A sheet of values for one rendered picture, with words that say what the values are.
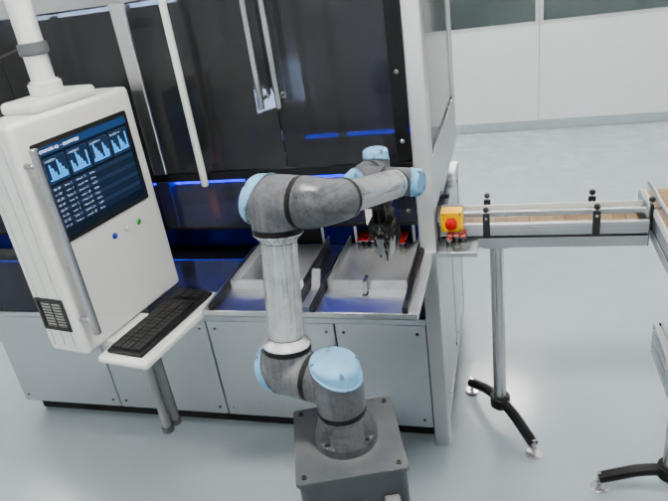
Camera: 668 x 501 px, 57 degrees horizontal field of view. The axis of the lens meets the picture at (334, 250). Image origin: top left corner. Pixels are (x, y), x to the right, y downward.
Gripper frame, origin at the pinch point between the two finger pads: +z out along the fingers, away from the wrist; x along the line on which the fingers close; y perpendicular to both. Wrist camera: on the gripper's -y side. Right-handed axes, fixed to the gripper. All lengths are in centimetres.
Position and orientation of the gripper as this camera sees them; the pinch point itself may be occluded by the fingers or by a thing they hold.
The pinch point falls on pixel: (388, 255)
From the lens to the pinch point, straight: 191.4
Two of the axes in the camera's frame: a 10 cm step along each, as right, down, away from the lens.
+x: 9.6, -0.1, -2.8
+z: 1.3, 9.0, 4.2
